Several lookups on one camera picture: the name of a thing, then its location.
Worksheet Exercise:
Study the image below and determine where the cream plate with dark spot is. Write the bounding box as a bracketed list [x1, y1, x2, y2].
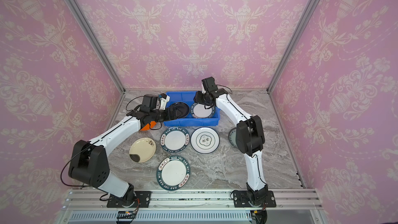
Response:
[129, 138, 156, 163]

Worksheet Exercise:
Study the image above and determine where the corner aluminium post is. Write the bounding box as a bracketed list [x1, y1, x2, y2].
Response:
[267, 0, 320, 94]
[64, 0, 125, 94]

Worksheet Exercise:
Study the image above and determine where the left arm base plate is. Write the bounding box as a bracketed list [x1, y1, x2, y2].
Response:
[107, 191, 152, 209]

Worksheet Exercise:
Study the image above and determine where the teal blue floral plate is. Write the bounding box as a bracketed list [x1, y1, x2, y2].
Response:
[228, 128, 237, 148]

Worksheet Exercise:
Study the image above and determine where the aluminium front rail frame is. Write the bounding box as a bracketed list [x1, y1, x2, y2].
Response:
[55, 189, 328, 224]

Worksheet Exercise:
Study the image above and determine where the right corner aluminium post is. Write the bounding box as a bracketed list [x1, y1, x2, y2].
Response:
[267, 0, 320, 94]

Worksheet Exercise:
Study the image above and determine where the blue plastic bin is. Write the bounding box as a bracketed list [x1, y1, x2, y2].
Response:
[164, 91, 220, 127]

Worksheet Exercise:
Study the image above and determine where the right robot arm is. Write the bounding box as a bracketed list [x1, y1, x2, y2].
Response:
[194, 77, 268, 206]

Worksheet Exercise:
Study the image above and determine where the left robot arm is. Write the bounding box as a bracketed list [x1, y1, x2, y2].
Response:
[65, 93, 177, 207]

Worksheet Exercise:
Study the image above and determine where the black plate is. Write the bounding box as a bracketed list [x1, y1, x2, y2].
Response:
[171, 102, 190, 119]

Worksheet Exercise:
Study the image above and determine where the left corner aluminium post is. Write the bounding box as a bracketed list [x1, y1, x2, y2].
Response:
[64, 0, 125, 94]

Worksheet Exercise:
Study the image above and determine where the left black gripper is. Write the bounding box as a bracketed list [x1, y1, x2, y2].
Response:
[150, 106, 183, 122]

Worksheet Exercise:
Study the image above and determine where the green rimmed plate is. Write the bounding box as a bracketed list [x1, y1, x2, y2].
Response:
[160, 127, 190, 153]
[190, 103, 216, 119]
[156, 156, 191, 191]

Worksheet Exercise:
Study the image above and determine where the orange plate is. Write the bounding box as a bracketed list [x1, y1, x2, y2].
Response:
[141, 121, 157, 131]

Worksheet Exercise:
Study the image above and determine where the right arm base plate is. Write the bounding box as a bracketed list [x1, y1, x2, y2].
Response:
[230, 190, 277, 208]

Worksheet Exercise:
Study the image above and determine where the white plate with flower outline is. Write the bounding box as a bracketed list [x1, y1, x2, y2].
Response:
[190, 127, 220, 154]

